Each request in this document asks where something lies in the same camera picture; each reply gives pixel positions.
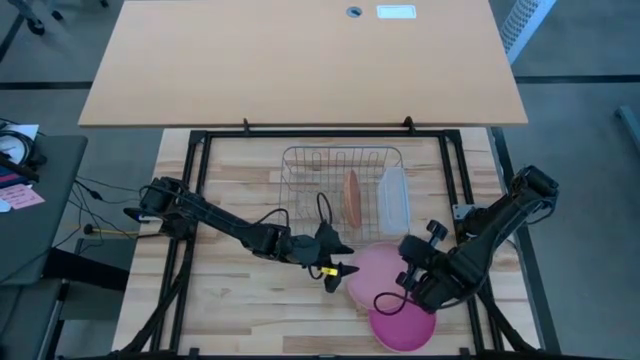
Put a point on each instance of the small black electronics box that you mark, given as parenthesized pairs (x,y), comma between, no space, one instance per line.
(135,215)

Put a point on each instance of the silver perforated computer case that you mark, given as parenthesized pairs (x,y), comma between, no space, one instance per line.
(525,25)

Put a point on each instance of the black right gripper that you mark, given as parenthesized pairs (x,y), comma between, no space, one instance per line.
(430,290)

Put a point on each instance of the light pink plate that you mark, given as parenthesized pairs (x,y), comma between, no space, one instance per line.
(372,275)

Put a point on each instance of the tan desk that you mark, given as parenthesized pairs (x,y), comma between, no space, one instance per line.
(300,65)

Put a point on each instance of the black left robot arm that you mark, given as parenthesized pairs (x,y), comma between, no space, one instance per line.
(220,218)

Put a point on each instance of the grey side desk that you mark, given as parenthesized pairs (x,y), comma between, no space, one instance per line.
(45,240)

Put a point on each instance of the black-tipped yellow rod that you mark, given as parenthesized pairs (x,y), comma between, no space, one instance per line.
(89,230)

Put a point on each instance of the magenta plate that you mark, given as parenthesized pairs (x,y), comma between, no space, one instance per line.
(405,330)

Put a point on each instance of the white desk socket plate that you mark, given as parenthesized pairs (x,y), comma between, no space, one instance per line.
(396,11)

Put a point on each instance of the black office chair base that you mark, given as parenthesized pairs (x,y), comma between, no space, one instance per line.
(35,25)

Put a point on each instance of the orange plate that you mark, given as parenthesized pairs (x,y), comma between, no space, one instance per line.
(352,200)

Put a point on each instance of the black desk support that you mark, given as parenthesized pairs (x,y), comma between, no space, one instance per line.
(85,270)

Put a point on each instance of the white paper sheet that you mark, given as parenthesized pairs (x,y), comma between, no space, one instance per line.
(25,131)

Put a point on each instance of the pink paper note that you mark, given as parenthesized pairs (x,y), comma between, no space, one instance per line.
(22,196)

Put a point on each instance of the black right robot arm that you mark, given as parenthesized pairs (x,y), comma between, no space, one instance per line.
(500,225)

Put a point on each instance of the translucent white cutlery holder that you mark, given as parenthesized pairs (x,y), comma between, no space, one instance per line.
(395,200)

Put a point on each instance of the black metal table frame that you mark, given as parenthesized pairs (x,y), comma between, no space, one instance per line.
(325,133)

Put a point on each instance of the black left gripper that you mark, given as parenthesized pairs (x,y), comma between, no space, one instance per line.
(302,250)

